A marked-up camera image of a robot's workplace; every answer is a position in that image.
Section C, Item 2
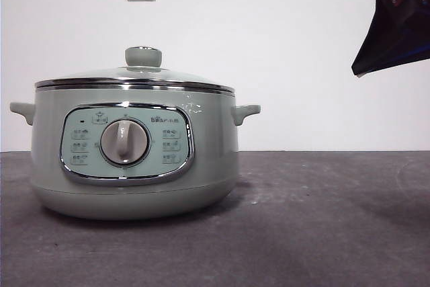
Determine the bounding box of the green electric cooking pot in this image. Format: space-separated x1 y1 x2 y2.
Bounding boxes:
9 85 261 222

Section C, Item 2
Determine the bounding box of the glass lid with green knob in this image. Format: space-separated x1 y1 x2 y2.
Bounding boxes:
34 45 235 95

